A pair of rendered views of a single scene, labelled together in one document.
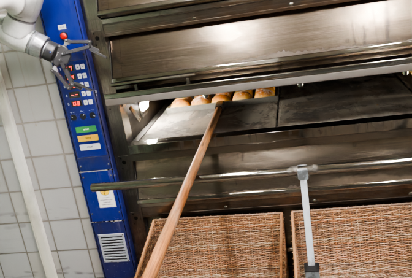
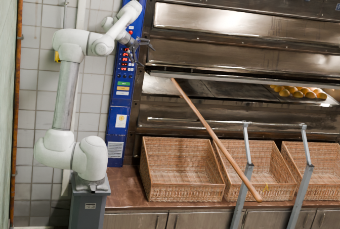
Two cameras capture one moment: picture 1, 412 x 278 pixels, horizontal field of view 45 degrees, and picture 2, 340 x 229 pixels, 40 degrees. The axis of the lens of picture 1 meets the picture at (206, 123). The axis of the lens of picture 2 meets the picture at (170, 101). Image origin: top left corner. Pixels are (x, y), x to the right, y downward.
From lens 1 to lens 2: 209 cm
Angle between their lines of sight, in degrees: 29
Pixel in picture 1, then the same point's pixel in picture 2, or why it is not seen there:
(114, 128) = (136, 85)
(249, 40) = (219, 54)
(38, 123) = (93, 75)
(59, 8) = not seen: hidden behind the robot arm
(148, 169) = (146, 109)
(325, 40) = (252, 62)
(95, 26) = (147, 30)
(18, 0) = (133, 17)
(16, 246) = not seen: hidden behind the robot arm
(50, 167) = (91, 100)
